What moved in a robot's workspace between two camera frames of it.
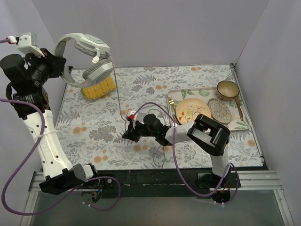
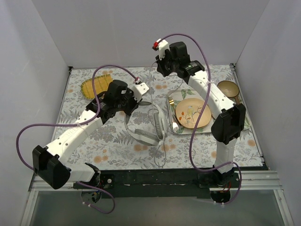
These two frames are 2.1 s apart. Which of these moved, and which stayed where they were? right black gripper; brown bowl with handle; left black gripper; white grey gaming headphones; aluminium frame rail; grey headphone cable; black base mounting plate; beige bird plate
Moved: white grey gaming headphones; left black gripper; right black gripper; grey headphone cable
Stayed: beige bird plate; brown bowl with handle; aluminium frame rail; black base mounting plate
